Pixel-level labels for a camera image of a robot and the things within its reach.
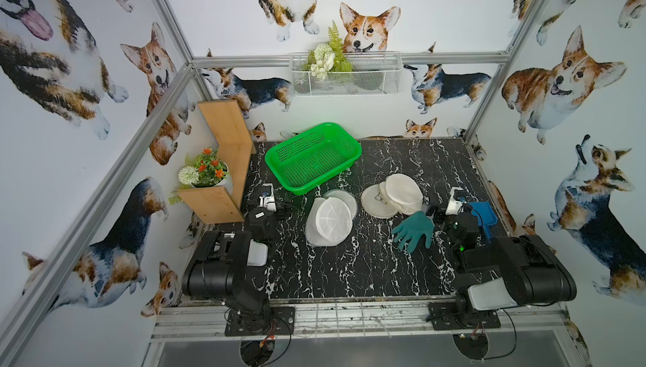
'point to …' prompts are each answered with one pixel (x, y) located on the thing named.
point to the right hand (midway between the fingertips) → (453, 192)
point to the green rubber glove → (411, 228)
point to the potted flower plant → (205, 170)
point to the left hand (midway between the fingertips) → (271, 189)
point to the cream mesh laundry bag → (398, 193)
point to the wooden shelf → (218, 206)
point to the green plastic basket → (309, 160)
